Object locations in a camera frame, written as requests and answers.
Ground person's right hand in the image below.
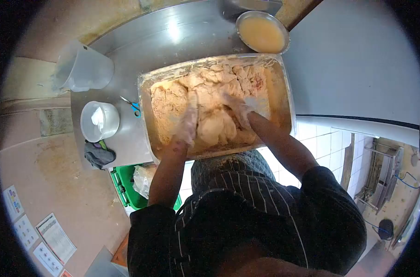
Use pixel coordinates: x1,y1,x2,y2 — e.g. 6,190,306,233
222,93,268,130

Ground person's left hand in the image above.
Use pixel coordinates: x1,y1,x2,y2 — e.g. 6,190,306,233
171,100,202,147

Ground person's right fingers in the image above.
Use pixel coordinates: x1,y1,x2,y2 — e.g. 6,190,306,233
222,93,247,116

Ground person's left fingers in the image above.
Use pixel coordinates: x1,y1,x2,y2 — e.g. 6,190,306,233
183,100,202,122

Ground mass of floured meat pieces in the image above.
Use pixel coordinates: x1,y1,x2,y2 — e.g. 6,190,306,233
150,62,272,147

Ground large clear plastic tub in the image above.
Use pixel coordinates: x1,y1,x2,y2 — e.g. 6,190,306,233
137,53,297,165

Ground metal bowl of yellow liquid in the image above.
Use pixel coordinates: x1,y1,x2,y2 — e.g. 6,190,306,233
235,10,291,55

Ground clear plastic bag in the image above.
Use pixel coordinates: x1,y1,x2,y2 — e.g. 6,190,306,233
132,165,158,200

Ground white round plastic tub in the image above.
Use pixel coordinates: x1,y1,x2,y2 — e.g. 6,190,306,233
80,100,121,143

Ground green plastic bin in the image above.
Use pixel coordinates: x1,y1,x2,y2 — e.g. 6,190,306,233
109,164,183,212

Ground dark grey cloth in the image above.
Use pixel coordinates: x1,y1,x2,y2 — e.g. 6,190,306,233
84,140,117,170

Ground clear plastic measuring jug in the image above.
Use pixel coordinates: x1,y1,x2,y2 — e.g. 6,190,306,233
52,40,115,93

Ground person's body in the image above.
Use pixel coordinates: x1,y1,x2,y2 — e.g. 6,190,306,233
127,149,368,277

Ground orange flat box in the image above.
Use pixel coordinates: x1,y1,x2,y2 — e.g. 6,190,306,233
111,233,129,268

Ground metal rack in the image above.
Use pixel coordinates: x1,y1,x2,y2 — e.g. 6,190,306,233
354,138,405,216

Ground black round object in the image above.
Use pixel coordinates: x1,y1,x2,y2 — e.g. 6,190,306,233
378,218,394,241

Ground blue-handled scissors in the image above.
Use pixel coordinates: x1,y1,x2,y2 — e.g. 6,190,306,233
119,95,142,118

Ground white printed wall sheet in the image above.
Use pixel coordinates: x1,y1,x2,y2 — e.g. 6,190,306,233
35,213,77,266

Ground wall sheet with coloured squares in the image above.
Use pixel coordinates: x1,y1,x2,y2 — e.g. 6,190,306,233
2,184,25,223

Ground white wall sheet with icons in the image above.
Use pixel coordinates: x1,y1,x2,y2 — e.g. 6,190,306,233
13,215,40,252
33,241,64,277

